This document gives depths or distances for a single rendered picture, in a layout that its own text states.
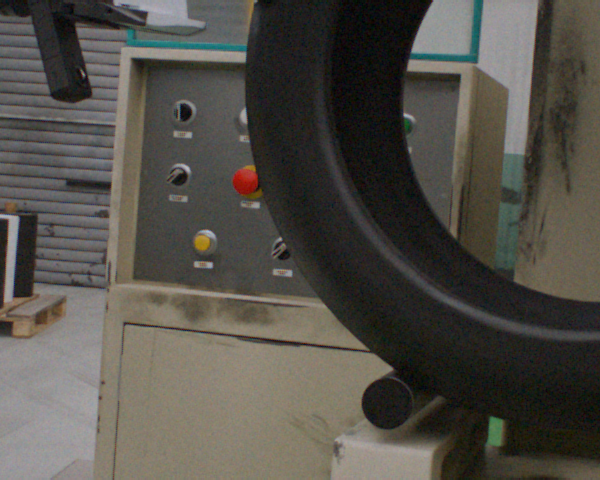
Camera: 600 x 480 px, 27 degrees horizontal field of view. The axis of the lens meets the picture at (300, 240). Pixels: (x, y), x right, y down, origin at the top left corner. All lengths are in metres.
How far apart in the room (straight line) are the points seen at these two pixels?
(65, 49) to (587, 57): 0.57
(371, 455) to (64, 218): 9.74
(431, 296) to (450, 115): 0.84
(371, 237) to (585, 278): 0.44
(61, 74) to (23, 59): 9.71
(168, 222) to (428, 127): 0.44
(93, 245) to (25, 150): 1.01
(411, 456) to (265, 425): 0.81
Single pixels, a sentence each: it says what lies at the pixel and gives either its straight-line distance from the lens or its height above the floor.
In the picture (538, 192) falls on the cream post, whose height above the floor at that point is 1.09.
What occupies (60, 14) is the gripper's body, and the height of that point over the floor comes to 1.23.
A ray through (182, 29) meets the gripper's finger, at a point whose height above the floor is 1.22.
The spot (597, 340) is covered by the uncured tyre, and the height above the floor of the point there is 0.98.
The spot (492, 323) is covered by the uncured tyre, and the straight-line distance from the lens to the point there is 1.01.
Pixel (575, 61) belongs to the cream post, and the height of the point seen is 1.24.
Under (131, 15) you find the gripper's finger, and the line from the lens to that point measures 1.21.
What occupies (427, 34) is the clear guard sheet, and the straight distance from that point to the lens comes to 1.83.
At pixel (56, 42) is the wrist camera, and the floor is 1.20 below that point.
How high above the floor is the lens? 1.09
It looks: 3 degrees down
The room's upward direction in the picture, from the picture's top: 4 degrees clockwise
